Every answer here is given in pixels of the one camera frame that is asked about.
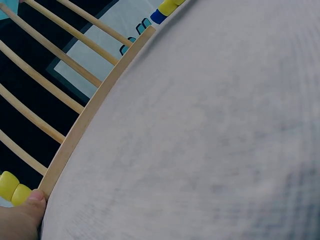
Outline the blue abacus bead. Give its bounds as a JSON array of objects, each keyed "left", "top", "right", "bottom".
[{"left": 150, "top": 8, "right": 168, "bottom": 26}]

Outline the yellow abacus bead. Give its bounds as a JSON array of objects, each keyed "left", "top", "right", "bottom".
[
  {"left": 11, "top": 183, "right": 33, "bottom": 207},
  {"left": 159, "top": 0, "right": 186, "bottom": 16},
  {"left": 0, "top": 170, "right": 20, "bottom": 202}
]

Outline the person's left hand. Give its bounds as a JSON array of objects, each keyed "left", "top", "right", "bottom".
[{"left": 0, "top": 188, "right": 48, "bottom": 240}]

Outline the wooden abacus frame with rods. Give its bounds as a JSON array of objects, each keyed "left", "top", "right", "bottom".
[{"left": 0, "top": 0, "right": 157, "bottom": 201}]

